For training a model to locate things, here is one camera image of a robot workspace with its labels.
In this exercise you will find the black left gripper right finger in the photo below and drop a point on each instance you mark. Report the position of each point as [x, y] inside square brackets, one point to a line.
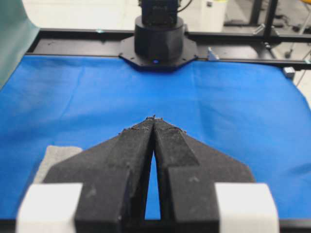
[203, 190]

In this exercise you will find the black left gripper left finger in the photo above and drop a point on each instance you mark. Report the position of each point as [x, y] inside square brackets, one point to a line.
[95, 191]

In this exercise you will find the grey brown sponge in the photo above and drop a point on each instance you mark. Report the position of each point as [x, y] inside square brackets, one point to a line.
[54, 155]

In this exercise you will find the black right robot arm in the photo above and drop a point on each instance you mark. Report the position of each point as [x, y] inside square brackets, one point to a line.
[158, 30]

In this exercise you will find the blue table cloth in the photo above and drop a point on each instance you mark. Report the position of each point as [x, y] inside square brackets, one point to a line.
[250, 112]

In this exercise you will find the green backdrop sheet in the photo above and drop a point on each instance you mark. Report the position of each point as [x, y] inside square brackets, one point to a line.
[17, 33]

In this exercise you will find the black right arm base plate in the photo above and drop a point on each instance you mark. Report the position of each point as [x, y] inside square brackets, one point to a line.
[158, 58]

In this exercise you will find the black aluminium table frame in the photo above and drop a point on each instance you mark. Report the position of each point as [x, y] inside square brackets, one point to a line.
[212, 47]

